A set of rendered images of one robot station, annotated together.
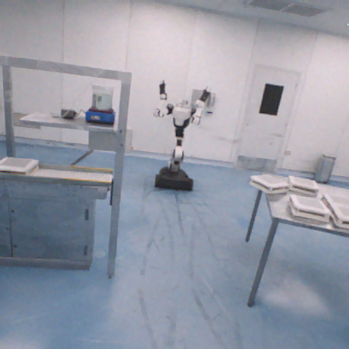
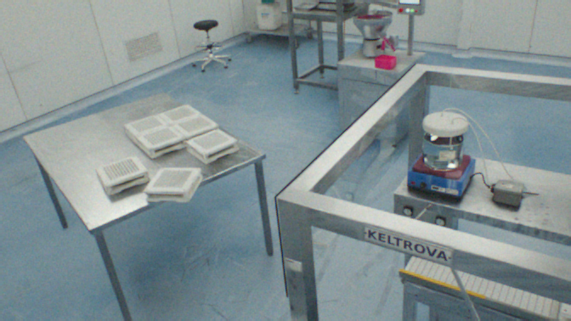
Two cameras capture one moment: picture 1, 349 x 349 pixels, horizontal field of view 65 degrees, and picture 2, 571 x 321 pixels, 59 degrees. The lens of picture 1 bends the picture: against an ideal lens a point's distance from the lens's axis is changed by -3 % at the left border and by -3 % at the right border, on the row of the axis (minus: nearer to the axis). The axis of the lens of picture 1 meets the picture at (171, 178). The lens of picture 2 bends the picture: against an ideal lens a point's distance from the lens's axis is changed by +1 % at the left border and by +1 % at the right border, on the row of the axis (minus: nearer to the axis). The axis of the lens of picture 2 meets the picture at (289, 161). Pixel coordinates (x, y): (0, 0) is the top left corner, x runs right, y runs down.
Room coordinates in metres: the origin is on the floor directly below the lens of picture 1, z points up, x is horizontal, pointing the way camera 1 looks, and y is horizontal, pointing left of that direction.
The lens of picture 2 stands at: (3.54, 1.29, 2.29)
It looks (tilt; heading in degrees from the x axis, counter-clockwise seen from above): 30 degrees down; 225
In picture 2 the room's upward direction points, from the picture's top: 6 degrees counter-clockwise
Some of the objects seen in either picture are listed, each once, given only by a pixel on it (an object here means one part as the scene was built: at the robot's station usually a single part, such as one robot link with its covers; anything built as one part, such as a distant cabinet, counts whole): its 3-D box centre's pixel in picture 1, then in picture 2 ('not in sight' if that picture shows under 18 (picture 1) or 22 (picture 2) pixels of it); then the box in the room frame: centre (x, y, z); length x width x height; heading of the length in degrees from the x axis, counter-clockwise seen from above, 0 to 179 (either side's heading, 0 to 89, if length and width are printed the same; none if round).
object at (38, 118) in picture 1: (74, 122); (492, 190); (1.96, 0.74, 1.22); 0.62 x 0.38 x 0.04; 101
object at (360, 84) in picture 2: not in sight; (380, 96); (-0.24, -1.19, 0.38); 0.63 x 0.57 x 0.76; 96
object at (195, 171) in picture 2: (269, 181); (172, 180); (2.34, -0.86, 0.88); 0.25 x 0.24 x 0.02; 123
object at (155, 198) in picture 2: (268, 186); (175, 188); (2.34, -0.86, 0.83); 0.24 x 0.24 x 0.02; 33
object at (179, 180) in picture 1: (173, 171); not in sight; (4.31, -0.02, 0.19); 0.64 x 0.52 x 0.33; 6
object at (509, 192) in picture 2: (68, 113); (505, 191); (2.01, 0.80, 1.27); 0.12 x 0.07 x 0.06; 101
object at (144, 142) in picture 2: (341, 202); (161, 137); (2.06, -1.37, 0.88); 0.25 x 0.24 x 0.02; 168
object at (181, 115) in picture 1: (182, 116); not in sight; (4.38, -0.03, 1.08); 0.34 x 0.30 x 0.36; 73
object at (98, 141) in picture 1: (103, 136); (425, 221); (2.13, 0.57, 1.11); 0.22 x 0.11 x 0.20; 101
